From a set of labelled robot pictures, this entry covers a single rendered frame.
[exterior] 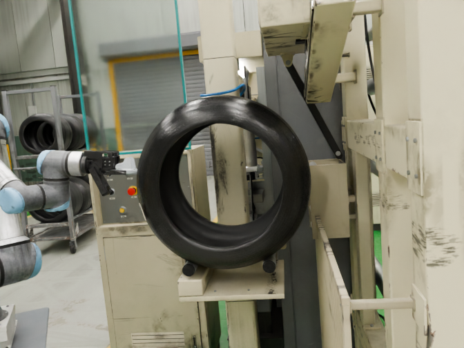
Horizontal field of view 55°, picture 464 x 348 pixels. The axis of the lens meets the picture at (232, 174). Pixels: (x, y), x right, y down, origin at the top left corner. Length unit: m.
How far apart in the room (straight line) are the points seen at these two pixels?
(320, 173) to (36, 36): 11.67
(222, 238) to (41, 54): 11.40
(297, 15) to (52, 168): 1.00
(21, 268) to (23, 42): 11.37
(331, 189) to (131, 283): 1.22
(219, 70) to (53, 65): 10.97
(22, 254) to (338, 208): 1.32
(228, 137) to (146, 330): 1.21
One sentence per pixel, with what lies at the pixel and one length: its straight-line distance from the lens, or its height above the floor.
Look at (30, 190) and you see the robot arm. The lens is 1.68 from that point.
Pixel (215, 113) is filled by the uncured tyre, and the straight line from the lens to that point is 1.42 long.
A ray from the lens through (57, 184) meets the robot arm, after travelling 1.72.
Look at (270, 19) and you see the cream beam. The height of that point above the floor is 1.66.
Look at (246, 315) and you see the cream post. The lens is 2.02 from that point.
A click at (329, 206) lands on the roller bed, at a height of 1.03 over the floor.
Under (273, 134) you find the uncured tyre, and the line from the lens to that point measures 1.41.
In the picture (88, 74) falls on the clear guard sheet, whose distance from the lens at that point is 2.42.
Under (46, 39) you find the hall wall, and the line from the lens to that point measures 12.85.
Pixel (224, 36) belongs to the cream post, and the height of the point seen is 1.74.
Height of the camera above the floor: 1.41
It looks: 7 degrees down
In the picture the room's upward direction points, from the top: 5 degrees counter-clockwise
